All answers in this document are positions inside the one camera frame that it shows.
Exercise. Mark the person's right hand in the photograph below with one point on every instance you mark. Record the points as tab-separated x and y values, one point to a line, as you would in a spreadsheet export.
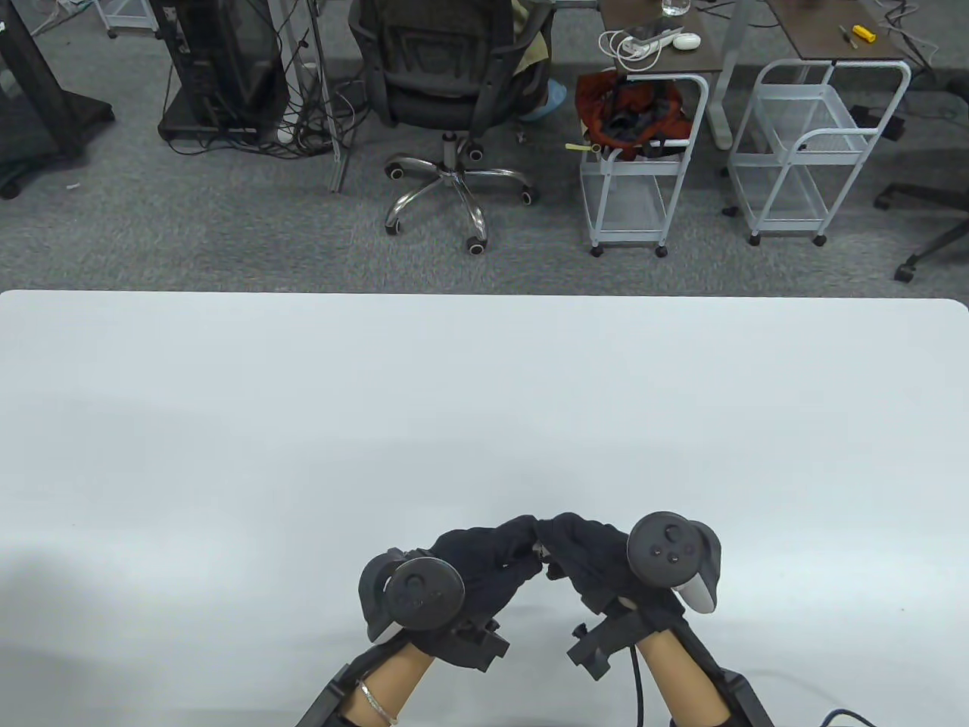
590	556

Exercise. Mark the person's left hand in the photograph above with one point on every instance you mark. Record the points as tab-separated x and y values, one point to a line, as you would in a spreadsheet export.
492	568

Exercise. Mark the person's left forearm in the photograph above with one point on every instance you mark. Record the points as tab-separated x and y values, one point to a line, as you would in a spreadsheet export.
390	674

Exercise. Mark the person's right forearm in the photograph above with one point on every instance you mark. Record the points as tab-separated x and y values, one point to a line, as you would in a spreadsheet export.
681	674

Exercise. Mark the dark grey left hand controller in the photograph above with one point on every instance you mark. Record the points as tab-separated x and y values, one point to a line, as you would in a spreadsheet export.
424	591

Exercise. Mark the dark grey hand controller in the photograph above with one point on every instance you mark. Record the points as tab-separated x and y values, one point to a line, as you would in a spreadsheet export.
424	591
666	549

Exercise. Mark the dark grey right hand controller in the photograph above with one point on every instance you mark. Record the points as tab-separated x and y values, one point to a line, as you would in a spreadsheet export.
666	549

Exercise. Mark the white utility cart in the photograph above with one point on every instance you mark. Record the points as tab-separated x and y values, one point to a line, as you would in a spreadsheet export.
802	110
129	28
628	208

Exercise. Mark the red bag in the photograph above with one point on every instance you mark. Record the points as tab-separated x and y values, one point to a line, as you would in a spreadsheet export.
643	102

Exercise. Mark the black office chair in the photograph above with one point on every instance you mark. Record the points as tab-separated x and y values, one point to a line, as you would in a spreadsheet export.
439	98

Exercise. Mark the black chair base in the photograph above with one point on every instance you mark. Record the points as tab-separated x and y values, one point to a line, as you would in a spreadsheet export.
920	195

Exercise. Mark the brown desk with white leg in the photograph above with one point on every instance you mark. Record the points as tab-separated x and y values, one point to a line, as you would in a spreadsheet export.
708	60

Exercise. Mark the white computer mouse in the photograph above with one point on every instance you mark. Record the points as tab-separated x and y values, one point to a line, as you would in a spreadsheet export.
687	42

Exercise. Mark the black power adapter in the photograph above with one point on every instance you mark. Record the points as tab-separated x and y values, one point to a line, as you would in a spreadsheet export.
893	125

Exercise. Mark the clear drinking glass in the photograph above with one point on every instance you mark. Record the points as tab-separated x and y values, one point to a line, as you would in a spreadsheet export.
676	7

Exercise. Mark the black computer tower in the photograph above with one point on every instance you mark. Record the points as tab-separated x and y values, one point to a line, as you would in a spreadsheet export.
227	60

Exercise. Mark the thin black screwdriver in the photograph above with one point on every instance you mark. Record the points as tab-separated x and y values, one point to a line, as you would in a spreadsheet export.
848	36

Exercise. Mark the black floor stand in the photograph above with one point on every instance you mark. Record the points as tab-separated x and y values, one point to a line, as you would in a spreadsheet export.
30	76

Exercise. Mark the aluminium frame post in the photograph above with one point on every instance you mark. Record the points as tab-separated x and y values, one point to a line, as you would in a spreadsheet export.
338	163

